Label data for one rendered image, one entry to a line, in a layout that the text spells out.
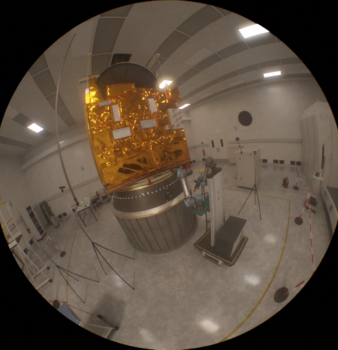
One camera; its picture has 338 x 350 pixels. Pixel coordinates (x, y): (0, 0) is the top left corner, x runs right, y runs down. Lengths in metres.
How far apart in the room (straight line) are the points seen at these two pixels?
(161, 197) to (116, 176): 0.89
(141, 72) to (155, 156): 2.05
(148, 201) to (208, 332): 2.63
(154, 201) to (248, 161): 3.56
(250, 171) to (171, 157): 3.17
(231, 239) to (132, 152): 2.11
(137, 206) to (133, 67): 3.00
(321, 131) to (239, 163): 3.81
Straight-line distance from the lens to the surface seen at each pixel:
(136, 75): 2.90
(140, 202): 2.06
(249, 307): 2.35
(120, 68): 2.97
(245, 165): 4.44
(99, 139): 1.93
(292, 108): 8.31
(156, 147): 2.12
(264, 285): 2.49
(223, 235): 1.81
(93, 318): 2.72
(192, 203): 1.49
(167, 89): 2.71
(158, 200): 2.03
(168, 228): 2.33
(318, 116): 5.11
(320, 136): 5.09
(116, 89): 2.29
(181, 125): 2.50
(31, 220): 7.85
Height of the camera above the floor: 2.24
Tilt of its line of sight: 15 degrees down
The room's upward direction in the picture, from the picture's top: 14 degrees counter-clockwise
